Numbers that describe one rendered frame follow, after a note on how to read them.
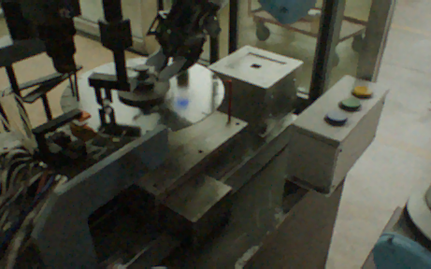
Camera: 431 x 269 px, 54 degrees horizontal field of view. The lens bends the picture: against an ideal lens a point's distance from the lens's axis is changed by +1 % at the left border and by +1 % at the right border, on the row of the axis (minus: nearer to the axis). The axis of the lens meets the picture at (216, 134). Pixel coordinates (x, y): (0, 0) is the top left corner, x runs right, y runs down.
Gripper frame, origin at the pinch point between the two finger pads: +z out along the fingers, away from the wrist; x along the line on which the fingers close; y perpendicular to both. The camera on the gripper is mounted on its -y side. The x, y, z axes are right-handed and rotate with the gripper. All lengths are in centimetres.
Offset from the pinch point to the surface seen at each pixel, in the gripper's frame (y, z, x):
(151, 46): -50, 29, -32
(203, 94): -4.0, -1.4, 8.2
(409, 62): -283, 26, 38
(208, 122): -10.5, 7.2, 11.0
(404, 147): -170, 36, 67
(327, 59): -37.6, -13.2, 18.4
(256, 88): -22.9, -1.4, 12.1
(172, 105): 2.5, 1.3, 6.3
